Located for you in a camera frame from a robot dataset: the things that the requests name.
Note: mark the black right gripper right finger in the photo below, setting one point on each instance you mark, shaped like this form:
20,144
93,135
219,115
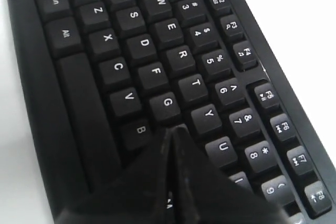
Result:
203,194

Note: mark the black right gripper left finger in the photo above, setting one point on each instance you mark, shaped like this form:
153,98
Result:
138,195

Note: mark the black acer keyboard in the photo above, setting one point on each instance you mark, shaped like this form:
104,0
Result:
100,77

